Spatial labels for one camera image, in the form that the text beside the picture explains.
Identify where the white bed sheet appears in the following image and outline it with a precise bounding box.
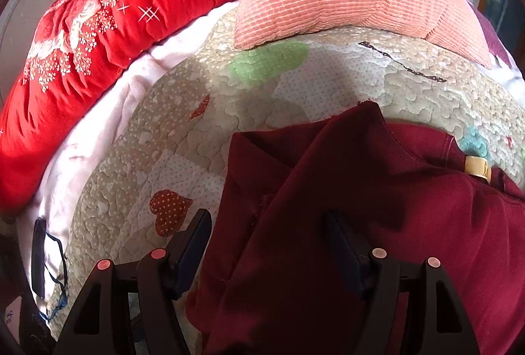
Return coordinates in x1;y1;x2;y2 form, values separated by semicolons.
16;0;241;310

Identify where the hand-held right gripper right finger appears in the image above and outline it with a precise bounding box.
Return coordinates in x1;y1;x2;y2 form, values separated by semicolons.
324;209;480;355

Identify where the red floral embroidered pillow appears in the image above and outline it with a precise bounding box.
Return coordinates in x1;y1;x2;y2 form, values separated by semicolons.
0;0;251;216

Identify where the dark red sweater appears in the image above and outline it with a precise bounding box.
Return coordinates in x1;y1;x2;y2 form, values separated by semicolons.
184;100;525;355

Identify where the quilted patchwork bedspread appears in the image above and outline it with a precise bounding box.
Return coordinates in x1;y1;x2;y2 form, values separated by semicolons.
47;12;525;355

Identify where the pink fuzzy pillow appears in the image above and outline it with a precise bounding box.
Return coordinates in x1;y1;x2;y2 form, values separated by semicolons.
468;0;517;68

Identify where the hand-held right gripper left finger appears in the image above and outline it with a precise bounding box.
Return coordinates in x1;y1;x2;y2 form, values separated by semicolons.
52;208;213;355

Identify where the black face mask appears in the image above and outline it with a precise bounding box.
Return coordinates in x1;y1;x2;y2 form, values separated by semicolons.
31;217;68;323

